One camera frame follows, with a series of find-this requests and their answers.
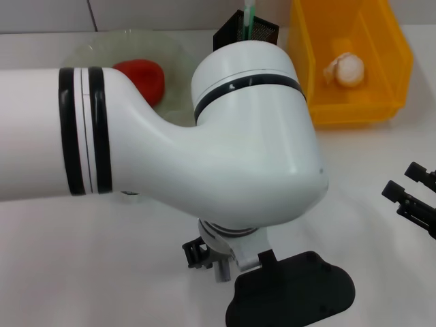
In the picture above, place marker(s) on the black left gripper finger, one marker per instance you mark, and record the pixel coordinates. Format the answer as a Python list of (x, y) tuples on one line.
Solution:
[(197, 255)]

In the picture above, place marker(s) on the mint green utility knife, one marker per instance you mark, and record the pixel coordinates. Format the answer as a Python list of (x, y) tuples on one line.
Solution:
[(248, 20)]

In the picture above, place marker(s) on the pale green glass fruit plate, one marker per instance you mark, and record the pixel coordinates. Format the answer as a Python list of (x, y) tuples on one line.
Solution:
[(170, 51)]

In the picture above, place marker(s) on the white paper ball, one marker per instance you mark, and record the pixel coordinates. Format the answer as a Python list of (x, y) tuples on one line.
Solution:
[(347, 69)]

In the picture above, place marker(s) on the grey pencil lead tube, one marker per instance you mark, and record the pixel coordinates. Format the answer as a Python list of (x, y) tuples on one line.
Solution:
[(223, 274)]

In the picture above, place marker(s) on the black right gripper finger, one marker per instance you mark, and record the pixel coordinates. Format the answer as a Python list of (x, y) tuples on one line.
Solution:
[(415, 207), (422, 174)]

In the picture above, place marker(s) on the yellow plastic bin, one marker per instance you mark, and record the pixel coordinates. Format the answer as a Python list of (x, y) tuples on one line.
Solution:
[(385, 102)]

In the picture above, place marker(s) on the black mesh pen holder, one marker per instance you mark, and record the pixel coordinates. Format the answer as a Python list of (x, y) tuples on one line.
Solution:
[(225, 34)]

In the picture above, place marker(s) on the red-orange fruit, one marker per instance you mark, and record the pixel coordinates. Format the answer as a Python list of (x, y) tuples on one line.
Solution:
[(150, 78)]

